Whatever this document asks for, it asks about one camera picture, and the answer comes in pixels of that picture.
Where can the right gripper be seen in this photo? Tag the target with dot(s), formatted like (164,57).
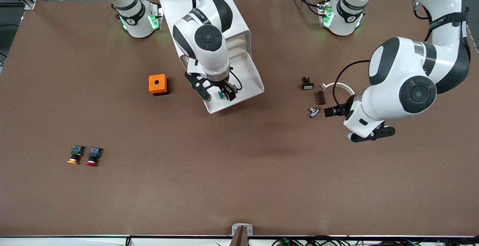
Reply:
(222,85)

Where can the black switch with white face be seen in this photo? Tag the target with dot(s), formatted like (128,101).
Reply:
(307,84)

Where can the white table edge rail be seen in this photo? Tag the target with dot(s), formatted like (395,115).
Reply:
(75,241)

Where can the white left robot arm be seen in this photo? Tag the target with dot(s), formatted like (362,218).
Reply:
(408,51)

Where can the green push button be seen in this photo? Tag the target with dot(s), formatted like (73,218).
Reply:
(220,95)

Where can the brown terminal block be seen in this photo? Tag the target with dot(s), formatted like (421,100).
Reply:
(320,98)

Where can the grey mount plate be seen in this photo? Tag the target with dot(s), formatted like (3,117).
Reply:
(242,226)

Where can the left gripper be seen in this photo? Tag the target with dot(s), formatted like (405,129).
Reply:
(343,110)

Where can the white curved bracket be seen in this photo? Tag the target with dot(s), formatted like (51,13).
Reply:
(329,85)

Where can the orange button enclosure box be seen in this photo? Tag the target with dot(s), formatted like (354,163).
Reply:
(157,83)

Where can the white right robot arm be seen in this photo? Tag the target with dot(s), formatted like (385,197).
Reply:
(209,57)

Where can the metal key switch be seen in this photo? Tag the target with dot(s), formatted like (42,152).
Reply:
(314,111)

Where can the orange push button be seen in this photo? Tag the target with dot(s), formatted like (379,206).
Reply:
(76,154)

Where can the red push button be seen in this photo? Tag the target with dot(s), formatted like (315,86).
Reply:
(94,156)

